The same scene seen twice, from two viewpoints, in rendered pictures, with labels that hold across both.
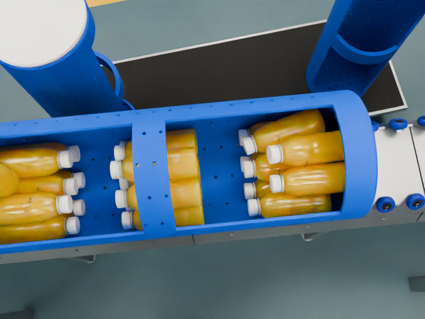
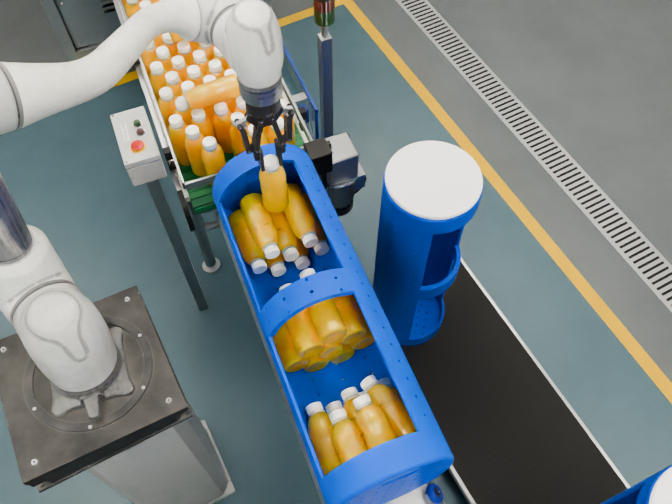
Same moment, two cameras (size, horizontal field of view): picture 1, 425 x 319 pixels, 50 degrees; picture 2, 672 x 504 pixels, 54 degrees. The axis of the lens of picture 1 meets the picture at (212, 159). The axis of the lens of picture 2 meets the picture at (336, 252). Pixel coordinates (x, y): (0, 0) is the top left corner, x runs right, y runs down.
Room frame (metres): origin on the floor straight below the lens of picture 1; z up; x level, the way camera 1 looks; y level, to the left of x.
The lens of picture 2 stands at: (0.08, -0.55, 2.53)
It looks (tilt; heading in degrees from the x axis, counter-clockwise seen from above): 59 degrees down; 73
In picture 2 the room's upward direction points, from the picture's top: 1 degrees counter-clockwise
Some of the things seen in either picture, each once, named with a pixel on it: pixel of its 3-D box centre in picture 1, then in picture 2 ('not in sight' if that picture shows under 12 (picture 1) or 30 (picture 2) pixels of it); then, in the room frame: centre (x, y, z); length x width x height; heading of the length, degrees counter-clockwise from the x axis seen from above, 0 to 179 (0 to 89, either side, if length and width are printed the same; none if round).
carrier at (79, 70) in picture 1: (81, 90); (417, 257); (0.68, 0.46, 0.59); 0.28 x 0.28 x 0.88
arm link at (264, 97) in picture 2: not in sight; (260, 83); (0.23, 0.44, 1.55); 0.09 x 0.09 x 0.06
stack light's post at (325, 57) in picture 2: not in sight; (327, 148); (0.54, 1.04, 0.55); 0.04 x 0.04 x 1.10; 4
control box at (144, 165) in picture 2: not in sight; (138, 145); (-0.10, 0.81, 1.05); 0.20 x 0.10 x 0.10; 94
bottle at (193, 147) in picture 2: not in sight; (198, 151); (0.06, 0.80, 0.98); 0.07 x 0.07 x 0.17
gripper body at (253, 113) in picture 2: not in sight; (263, 108); (0.23, 0.44, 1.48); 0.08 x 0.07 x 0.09; 4
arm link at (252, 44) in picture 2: not in sight; (251, 38); (0.22, 0.45, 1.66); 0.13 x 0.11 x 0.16; 112
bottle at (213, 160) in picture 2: not in sight; (214, 162); (0.10, 0.74, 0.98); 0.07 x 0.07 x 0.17
